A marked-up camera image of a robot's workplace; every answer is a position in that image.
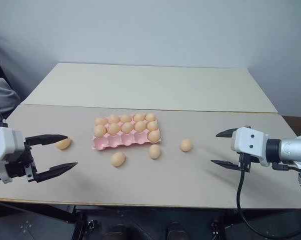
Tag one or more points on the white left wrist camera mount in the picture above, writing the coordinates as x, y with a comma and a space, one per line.
8, 147

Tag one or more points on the tan egg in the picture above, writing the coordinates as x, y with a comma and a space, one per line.
63, 144
126, 118
113, 118
127, 127
139, 117
154, 136
140, 126
100, 121
118, 159
154, 151
150, 117
100, 131
113, 129
152, 125
186, 145

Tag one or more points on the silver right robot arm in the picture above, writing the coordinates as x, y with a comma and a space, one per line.
290, 148

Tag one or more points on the person's grey sleeved forearm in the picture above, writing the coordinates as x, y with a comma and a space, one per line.
3, 95

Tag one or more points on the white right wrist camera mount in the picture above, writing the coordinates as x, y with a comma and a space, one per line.
250, 143

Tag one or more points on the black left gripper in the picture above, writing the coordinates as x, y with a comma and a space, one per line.
28, 160

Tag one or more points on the black table frame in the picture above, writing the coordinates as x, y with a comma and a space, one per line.
53, 220

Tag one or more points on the pink egg tray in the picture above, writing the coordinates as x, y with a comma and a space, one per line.
115, 143

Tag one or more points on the dark rounded shape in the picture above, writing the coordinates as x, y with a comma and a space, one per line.
176, 231
116, 232

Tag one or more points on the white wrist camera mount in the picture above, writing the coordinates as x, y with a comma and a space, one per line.
8, 147
250, 143

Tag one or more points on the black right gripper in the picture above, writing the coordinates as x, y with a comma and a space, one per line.
245, 162

